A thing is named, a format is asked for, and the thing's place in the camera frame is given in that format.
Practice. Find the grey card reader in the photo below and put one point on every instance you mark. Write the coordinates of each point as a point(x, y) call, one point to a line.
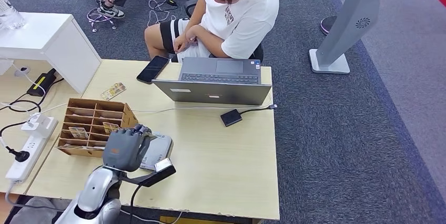
point(162, 145)

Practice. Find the black white sneaker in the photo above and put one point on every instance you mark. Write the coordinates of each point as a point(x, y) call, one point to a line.
point(111, 11)

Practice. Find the yellow patterned card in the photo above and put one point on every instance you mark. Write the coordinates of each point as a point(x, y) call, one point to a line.
point(113, 91)

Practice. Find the clear plastic water bottle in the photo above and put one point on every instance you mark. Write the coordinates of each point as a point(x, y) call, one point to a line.
point(10, 17)

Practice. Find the grey kiosk stand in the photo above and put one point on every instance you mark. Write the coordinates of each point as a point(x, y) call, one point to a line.
point(348, 17)

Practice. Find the person's right hand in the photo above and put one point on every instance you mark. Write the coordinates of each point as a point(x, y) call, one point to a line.
point(180, 44)

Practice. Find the seated person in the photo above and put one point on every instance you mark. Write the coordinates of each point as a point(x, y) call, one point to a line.
point(244, 17)

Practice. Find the black smartphone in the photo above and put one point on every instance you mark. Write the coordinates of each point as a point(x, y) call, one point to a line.
point(152, 69)

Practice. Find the chrome stool base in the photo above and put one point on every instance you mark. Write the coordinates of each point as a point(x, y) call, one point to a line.
point(99, 18)

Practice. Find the yellow room key card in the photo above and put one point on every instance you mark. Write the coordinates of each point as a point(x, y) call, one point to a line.
point(109, 127)
point(78, 133)

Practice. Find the grey cloth bundle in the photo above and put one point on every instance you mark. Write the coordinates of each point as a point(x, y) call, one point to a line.
point(35, 212)

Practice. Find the grey laptop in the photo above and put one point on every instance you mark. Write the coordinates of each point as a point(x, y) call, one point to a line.
point(216, 91)

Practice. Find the white power strip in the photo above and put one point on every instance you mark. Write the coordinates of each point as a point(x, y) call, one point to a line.
point(31, 149)

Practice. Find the pale flat card sheet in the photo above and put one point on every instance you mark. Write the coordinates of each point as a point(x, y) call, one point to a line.
point(80, 148)

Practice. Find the black power adapter yellow label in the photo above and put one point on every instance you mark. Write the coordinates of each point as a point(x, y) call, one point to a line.
point(41, 83)

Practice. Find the person's left hand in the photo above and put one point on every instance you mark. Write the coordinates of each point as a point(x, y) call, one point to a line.
point(192, 33)

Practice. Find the round dark base purple rim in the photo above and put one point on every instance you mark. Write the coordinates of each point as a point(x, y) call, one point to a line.
point(327, 24)

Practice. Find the white shelf unit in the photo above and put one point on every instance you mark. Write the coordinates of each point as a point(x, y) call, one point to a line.
point(45, 34)

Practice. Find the brown cardboard card organiser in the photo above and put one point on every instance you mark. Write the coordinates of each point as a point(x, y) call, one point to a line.
point(125, 114)

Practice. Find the pale wrist camera black mount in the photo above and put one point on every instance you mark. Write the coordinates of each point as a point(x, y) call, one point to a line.
point(163, 165)

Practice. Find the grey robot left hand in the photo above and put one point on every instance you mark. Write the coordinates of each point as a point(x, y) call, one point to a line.
point(122, 149)

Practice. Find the white plug-in charger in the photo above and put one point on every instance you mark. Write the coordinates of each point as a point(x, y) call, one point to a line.
point(38, 125)

